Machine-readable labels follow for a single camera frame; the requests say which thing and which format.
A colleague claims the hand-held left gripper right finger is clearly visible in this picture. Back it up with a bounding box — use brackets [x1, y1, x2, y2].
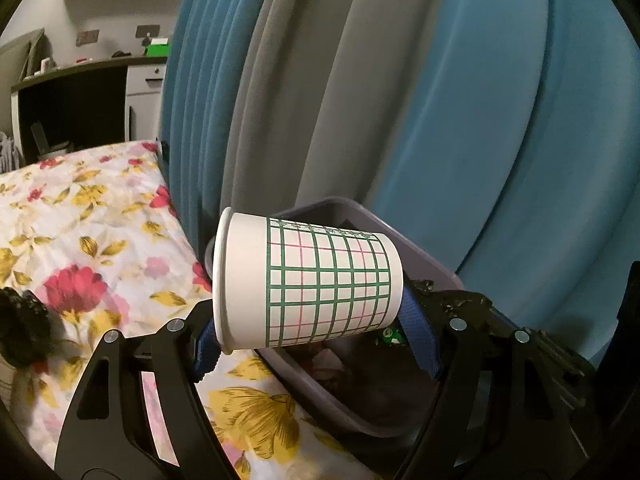
[397, 290, 608, 480]

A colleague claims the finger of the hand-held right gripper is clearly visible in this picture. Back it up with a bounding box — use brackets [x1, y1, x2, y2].
[614, 260, 640, 326]

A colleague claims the black plastic bag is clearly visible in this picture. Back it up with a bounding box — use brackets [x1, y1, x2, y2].
[0, 289, 52, 367]

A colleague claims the grey upholstered headboard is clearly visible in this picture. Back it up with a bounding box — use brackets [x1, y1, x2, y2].
[0, 27, 46, 89]

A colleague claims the blue and grey curtain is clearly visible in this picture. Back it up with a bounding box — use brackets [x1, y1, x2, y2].
[159, 0, 640, 376]

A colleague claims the floral tablecloth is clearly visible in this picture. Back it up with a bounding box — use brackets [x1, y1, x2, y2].
[0, 140, 381, 480]

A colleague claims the dark top desk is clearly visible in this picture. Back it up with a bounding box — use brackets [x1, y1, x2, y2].
[10, 54, 173, 162]

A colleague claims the white drawer cabinet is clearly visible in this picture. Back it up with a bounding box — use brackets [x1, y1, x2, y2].
[125, 62, 166, 142]

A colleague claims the grid pattern paper cup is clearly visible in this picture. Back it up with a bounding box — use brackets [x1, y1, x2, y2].
[212, 206, 404, 355]

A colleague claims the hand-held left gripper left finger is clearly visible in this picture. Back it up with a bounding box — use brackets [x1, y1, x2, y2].
[54, 298, 236, 480]

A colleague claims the grey plastic bin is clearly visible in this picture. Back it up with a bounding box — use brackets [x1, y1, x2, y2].
[205, 197, 467, 439]

